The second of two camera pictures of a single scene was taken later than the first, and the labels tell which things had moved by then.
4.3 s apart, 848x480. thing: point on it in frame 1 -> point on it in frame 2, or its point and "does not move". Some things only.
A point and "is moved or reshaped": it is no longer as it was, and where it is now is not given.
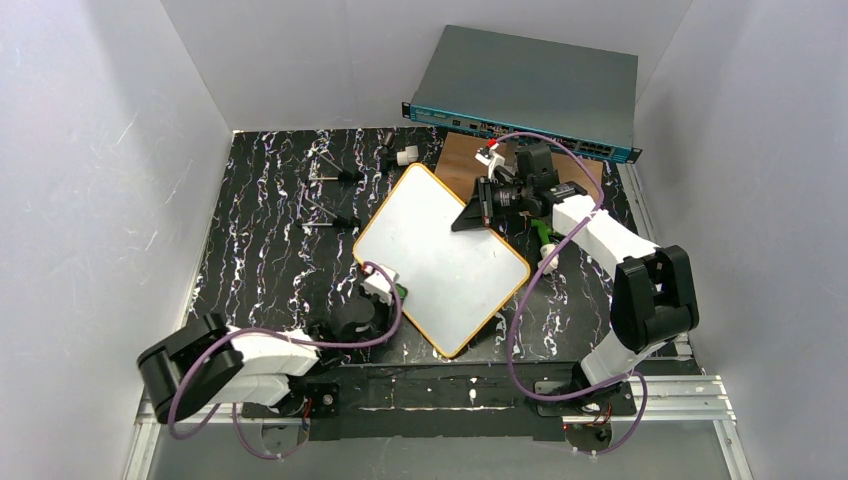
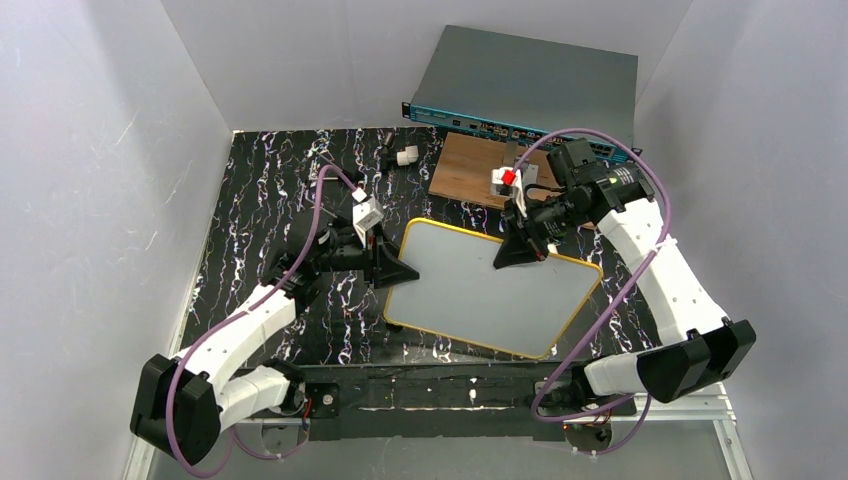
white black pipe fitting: [410, 155] does not move
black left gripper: [382, 312] -> [380, 258]
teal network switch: [491, 84] does not move
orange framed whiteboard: [457, 282] is moved or reshaped
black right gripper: [482, 201] -> [527, 233]
